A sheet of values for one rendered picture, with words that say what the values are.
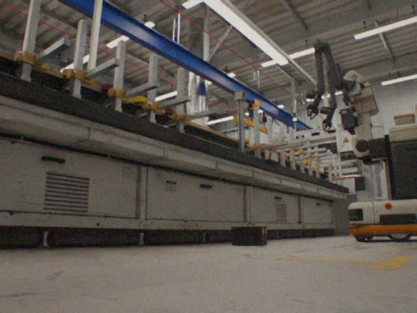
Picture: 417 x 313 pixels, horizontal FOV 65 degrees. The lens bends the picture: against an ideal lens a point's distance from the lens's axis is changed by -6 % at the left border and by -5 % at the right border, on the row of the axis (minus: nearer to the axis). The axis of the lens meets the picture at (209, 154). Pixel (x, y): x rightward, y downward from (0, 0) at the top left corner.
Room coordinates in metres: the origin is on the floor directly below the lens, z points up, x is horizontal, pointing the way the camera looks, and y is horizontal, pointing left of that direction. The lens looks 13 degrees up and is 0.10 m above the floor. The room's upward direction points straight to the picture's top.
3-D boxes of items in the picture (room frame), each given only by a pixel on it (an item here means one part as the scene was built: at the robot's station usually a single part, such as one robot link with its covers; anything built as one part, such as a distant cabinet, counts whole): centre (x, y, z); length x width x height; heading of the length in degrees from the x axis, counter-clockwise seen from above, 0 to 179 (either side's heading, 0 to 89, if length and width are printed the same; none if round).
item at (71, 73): (1.51, 0.63, 0.82); 0.14 x 0.06 x 0.05; 143
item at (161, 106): (1.89, 0.28, 0.81); 0.43 x 0.03 x 0.04; 53
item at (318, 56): (2.57, -0.92, 1.40); 0.11 x 0.06 x 0.43; 148
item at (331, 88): (2.93, -1.15, 1.40); 0.11 x 0.06 x 0.43; 148
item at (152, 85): (1.70, 0.43, 0.80); 0.43 x 0.03 x 0.04; 53
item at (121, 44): (1.69, 0.49, 0.89); 0.04 x 0.04 x 0.48; 53
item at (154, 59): (1.89, 0.34, 0.91); 0.04 x 0.04 x 0.48; 53
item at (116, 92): (1.71, 0.48, 0.81); 0.14 x 0.06 x 0.05; 143
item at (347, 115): (2.65, -1.19, 0.99); 0.28 x 0.16 x 0.22; 148
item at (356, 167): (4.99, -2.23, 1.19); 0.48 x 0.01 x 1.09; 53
